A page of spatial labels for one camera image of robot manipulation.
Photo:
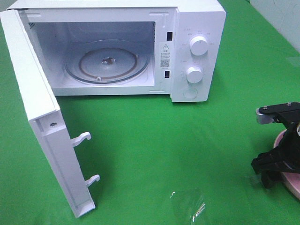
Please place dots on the pink round plate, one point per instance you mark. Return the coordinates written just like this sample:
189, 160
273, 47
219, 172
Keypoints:
290, 180

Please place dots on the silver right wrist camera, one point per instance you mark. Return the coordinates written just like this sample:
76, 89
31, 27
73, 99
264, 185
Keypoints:
272, 114

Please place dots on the clear tape patch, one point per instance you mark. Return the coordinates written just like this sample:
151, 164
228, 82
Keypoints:
189, 207

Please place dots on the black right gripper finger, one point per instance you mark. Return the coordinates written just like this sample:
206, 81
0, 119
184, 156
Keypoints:
283, 158

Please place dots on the glass microwave turntable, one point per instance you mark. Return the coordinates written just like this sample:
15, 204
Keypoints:
108, 61

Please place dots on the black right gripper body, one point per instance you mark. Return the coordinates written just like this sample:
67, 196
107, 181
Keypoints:
291, 138

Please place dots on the round door release button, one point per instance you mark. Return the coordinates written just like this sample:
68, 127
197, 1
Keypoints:
190, 93

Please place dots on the white microwave oven body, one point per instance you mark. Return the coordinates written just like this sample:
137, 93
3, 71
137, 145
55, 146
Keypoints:
57, 26

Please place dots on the lower white timer knob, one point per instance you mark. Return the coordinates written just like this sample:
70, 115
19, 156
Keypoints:
194, 75

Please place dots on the white microwave door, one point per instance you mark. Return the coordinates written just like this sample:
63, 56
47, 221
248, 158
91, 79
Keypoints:
44, 115

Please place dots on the upper white microwave knob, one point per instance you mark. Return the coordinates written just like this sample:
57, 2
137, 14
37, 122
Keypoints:
198, 45

